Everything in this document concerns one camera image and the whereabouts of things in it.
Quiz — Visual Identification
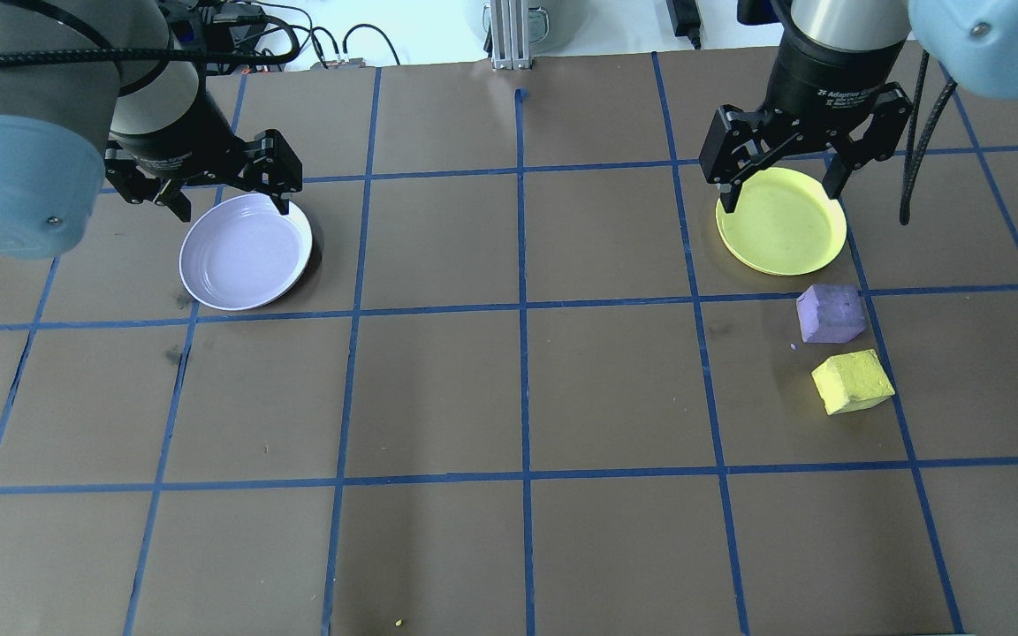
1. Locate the aluminium profile post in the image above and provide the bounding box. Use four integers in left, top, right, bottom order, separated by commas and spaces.
490, 0, 533, 71

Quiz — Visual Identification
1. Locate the black power adapter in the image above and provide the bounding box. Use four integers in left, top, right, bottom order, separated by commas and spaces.
665, 0, 705, 50

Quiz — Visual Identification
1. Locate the yellow round plate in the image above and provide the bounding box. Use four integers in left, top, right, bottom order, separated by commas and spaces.
716, 167, 848, 276

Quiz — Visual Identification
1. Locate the yellow foam block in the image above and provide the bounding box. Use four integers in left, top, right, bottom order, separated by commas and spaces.
810, 349, 897, 416

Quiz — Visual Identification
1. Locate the purple foam block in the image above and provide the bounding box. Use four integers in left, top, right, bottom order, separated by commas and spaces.
795, 284, 868, 345

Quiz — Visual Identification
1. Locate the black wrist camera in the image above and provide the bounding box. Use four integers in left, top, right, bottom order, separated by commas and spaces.
164, 0, 267, 52

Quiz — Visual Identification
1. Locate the lilac round plate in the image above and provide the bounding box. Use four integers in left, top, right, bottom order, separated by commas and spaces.
179, 194, 314, 312

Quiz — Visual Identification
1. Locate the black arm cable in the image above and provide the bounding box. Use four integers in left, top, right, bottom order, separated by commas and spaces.
898, 49, 961, 226
0, 26, 302, 98

